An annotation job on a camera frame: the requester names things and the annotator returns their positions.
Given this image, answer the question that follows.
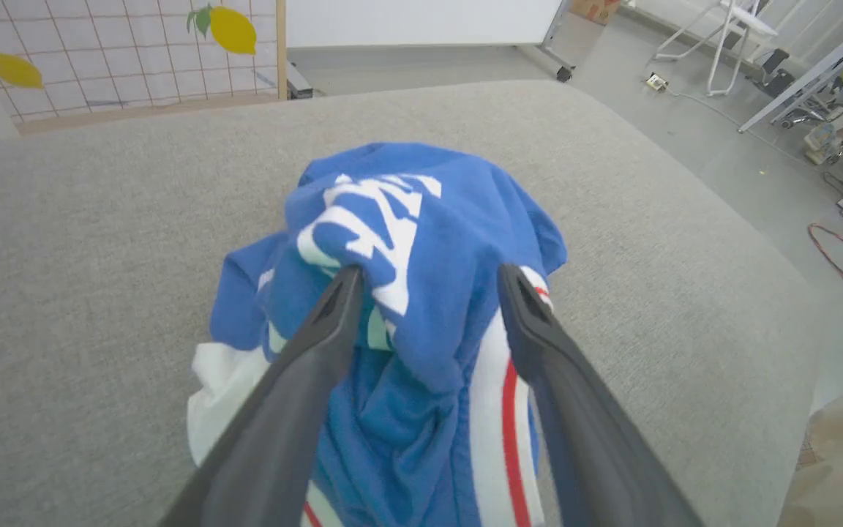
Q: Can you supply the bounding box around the grey fabric sofa cushion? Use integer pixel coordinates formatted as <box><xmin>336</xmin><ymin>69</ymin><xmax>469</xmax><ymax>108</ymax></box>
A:
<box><xmin>0</xmin><ymin>79</ymin><xmax>821</xmax><ymax>527</ymax></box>

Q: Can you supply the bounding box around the wire grid partition wooden frame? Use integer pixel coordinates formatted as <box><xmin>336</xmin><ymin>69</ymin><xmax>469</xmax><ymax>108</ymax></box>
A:
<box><xmin>0</xmin><ymin>0</ymin><xmax>288</xmax><ymax>136</ymax></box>

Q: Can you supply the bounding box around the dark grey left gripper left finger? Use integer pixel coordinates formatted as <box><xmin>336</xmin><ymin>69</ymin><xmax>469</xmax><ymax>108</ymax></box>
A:
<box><xmin>158</xmin><ymin>265</ymin><xmax>366</xmax><ymax>527</ymax></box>

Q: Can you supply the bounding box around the grey board stand with caster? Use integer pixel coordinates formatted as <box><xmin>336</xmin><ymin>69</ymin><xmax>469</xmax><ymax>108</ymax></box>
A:
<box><xmin>517</xmin><ymin>0</ymin><xmax>576</xmax><ymax>83</ymax></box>

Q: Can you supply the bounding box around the black office chair base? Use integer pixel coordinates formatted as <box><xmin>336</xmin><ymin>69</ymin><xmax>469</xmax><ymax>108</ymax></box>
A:
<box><xmin>747</xmin><ymin>48</ymin><xmax>843</xmax><ymax>129</ymax></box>

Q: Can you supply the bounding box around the blue garment white red trim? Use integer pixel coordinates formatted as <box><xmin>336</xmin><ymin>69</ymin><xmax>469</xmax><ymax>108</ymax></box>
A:
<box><xmin>187</xmin><ymin>141</ymin><xmax>569</xmax><ymax>527</ymax></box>

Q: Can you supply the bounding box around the white folding stand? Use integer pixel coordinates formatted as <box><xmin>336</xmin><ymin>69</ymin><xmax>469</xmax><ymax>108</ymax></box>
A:
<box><xmin>652</xmin><ymin>0</ymin><xmax>781</xmax><ymax>97</ymax></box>

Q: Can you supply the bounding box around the grey metal desk frame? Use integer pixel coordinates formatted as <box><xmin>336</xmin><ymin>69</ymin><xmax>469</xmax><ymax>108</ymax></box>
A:
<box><xmin>738</xmin><ymin>7</ymin><xmax>843</xmax><ymax>134</ymax></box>

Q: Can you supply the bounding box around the brown cardboard box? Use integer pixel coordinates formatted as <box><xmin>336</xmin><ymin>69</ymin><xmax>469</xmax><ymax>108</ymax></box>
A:
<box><xmin>570</xmin><ymin>0</ymin><xmax>621</xmax><ymax>26</ymax></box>

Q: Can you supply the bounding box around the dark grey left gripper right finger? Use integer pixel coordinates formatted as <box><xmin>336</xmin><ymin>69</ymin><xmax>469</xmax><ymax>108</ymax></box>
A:
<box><xmin>498</xmin><ymin>263</ymin><xmax>704</xmax><ymax>527</ymax></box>

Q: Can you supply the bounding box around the white board panel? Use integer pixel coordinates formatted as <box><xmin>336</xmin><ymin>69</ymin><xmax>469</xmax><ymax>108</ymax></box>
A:
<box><xmin>286</xmin><ymin>0</ymin><xmax>569</xmax><ymax>49</ymax></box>

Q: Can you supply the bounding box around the yellow lemon decoration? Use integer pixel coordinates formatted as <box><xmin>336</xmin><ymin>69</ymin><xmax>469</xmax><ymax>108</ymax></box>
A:
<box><xmin>187</xmin><ymin>4</ymin><xmax>258</xmax><ymax>56</ymax></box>
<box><xmin>0</xmin><ymin>51</ymin><xmax>45</xmax><ymax>90</ymax></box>

